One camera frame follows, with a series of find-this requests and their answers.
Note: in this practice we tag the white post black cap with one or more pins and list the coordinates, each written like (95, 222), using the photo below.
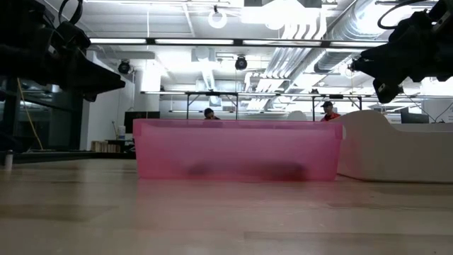
(8, 161)

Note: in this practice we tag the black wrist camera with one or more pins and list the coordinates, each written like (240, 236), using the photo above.
(72, 35)
(410, 30)

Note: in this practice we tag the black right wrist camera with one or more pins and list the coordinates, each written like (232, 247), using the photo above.
(410, 30)

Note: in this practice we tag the silver ceiling ducts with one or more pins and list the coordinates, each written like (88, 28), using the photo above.
(347, 28)

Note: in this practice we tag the black monitor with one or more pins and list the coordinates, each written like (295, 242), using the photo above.
(129, 124)

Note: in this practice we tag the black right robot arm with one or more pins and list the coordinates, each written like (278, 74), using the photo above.
(444, 63)

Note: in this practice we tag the black round ceiling spotlight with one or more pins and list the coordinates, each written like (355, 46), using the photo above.
(124, 66)
(241, 63)

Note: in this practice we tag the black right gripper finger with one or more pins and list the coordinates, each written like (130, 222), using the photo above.
(387, 91)
(375, 65)

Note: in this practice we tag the small white container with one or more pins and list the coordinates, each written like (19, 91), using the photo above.
(121, 134)

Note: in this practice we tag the pink translucent plastic bin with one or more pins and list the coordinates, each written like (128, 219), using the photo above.
(247, 148)

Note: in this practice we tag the wooden slat stack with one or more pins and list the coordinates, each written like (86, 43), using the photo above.
(104, 147)

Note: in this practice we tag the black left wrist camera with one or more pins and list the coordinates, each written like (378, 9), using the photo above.
(72, 35)

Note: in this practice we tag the black table frame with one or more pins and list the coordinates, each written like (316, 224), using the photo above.
(53, 156)

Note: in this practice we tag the white plastic bin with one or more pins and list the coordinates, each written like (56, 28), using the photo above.
(389, 156)

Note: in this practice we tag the black frame workbench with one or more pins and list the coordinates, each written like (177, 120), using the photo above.
(212, 93)

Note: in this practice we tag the person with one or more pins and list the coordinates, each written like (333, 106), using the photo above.
(209, 113)
(329, 111)

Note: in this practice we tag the long ceiling light bar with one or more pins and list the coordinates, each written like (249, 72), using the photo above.
(194, 42)

